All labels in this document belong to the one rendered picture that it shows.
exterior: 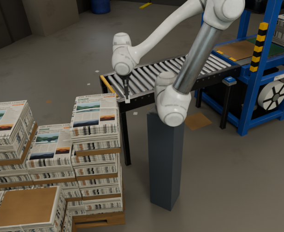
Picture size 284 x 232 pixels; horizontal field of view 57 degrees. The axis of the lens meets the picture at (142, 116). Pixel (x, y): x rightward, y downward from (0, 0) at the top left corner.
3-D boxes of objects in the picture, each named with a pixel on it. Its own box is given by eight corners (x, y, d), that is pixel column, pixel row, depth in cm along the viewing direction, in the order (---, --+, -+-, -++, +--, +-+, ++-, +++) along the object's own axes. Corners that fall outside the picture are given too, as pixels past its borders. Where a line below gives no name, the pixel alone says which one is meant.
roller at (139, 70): (162, 90, 240) (158, 93, 240) (141, 69, 275) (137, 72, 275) (160, 86, 237) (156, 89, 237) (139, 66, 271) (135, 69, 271)
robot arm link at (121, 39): (114, 56, 153) (113, 66, 142) (111, 30, 143) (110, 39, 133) (133, 55, 153) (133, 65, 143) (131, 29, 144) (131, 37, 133)
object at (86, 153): (121, 153, 168) (120, 147, 165) (76, 157, 167) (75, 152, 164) (120, 136, 181) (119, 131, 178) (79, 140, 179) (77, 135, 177)
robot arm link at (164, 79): (176, 95, 179) (178, 66, 166) (181, 111, 164) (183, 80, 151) (153, 96, 179) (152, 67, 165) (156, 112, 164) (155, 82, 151)
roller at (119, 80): (134, 94, 229) (137, 97, 232) (115, 72, 263) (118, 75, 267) (130, 97, 229) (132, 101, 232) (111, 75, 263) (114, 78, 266)
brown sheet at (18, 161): (22, 164, 164) (20, 159, 161) (-24, 167, 163) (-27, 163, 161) (38, 126, 194) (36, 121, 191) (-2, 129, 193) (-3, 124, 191)
